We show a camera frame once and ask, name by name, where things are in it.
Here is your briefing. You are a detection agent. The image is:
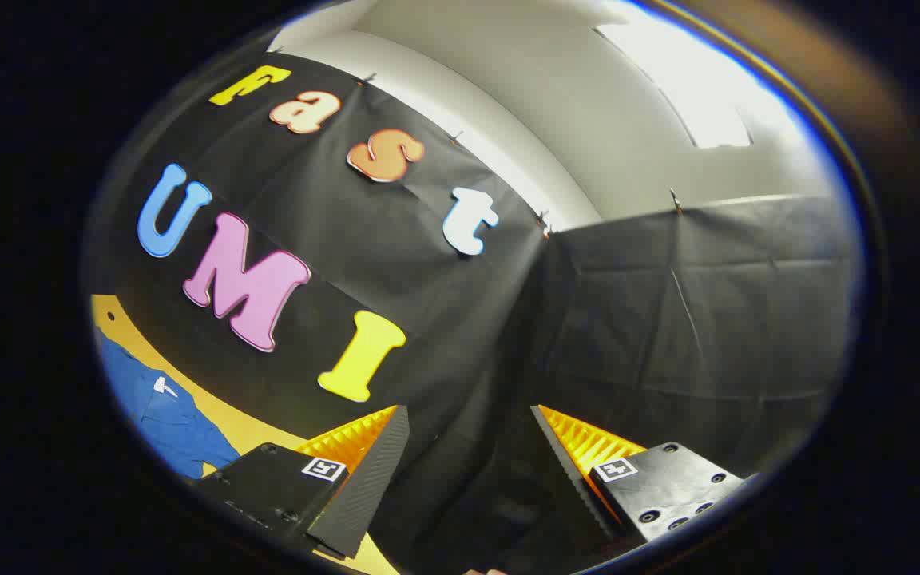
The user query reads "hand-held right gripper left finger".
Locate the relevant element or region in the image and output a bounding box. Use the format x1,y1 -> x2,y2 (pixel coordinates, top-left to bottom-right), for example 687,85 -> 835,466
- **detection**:
192,405 -> 411,560

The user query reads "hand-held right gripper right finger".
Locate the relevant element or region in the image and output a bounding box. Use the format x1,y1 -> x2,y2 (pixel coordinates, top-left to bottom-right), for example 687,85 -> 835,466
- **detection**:
530,405 -> 748,552

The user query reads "blue shirt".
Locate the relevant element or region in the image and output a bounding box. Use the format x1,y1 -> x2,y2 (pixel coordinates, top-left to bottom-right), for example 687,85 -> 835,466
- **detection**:
97,327 -> 241,480

